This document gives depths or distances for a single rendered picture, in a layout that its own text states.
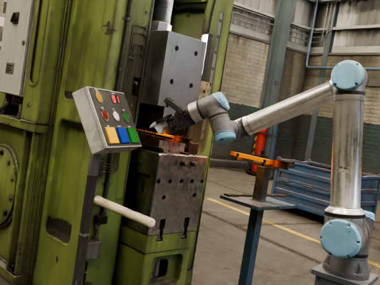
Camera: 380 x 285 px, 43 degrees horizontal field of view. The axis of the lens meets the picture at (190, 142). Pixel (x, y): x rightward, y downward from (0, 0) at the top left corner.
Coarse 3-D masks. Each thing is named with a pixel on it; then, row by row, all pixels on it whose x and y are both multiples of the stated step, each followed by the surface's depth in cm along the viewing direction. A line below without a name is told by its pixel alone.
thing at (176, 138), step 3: (138, 129) 290; (141, 129) 287; (165, 135) 273; (168, 135) 271; (171, 135) 273; (174, 138) 266; (177, 138) 266; (180, 138) 264; (183, 138) 262; (186, 138) 261; (174, 141) 266; (177, 141) 266; (180, 141) 264; (183, 141) 263; (186, 141) 262; (189, 141) 261
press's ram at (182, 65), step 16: (160, 32) 256; (160, 48) 256; (176, 48) 258; (192, 48) 266; (160, 64) 255; (176, 64) 260; (192, 64) 268; (144, 80) 263; (160, 80) 254; (176, 80) 261; (192, 80) 270; (144, 96) 262; (160, 96) 255; (176, 96) 263; (192, 96) 272
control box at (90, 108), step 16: (80, 96) 204; (96, 96) 206; (80, 112) 204; (96, 112) 202; (112, 112) 215; (128, 112) 231; (96, 128) 201; (96, 144) 201; (112, 144) 204; (128, 144) 219
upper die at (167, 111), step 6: (144, 108) 270; (150, 108) 266; (156, 108) 263; (162, 108) 259; (168, 108) 260; (138, 114) 273; (144, 114) 269; (150, 114) 266; (156, 114) 262; (162, 114) 259; (168, 114) 261; (144, 120) 269; (150, 120) 265; (156, 120) 262
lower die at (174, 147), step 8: (144, 136) 270; (152, 136) 270; (160, 136) 273; (152, 144) 263; (160, 144) 260; (168, 144) 264; (176, 144) 269; (184, 144) 273; (168, 152) 265; (176, 152) 270
